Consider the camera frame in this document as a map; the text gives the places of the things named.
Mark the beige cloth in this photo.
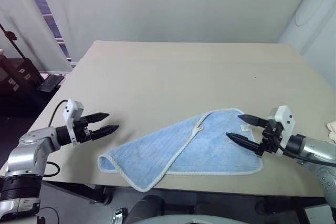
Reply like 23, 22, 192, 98
326, 120, 336, 145

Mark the black stand pole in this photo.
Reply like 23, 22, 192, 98
0, 23, 29, 61

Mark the white curtain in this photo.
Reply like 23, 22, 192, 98
277, 0, 336, 90
0, 0, 74, 73

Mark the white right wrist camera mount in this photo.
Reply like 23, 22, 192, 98
267, 105, 297, 144

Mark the black caster wheel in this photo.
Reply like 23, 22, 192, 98
254, 200, 274, 216
101, 191, 113, 206

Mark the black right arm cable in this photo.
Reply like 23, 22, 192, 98
272, 129, 336, 167

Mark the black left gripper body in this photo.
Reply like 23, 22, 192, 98
72, 116, 95, 145

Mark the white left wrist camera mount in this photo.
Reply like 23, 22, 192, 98
62, 99, 85, 146

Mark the black flat pedal board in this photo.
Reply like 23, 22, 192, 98
36, 74, 65, 93

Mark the grey robot torso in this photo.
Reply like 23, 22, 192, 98
145, 214, 254, 224

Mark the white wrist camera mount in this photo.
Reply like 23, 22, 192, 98
62, 99, 85, 146
267, 105, 297, 144

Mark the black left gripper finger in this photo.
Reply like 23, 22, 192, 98
83, 112, 110, 124
90, 124, 120, 141

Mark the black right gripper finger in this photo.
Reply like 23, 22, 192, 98
225, 132, 261, 154
237, 114, 269, 128

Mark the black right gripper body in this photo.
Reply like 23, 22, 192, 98
257, 120, 286, 157

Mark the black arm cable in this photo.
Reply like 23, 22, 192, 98
272, 129, 336, 167
43, 99, 68, 177

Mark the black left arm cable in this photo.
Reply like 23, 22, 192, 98
43, 99, 68, 177

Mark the blue towel with white trim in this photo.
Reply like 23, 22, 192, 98
97, 108, 264, 193

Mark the window blind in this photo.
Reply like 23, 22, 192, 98
23, 0, 79, 64

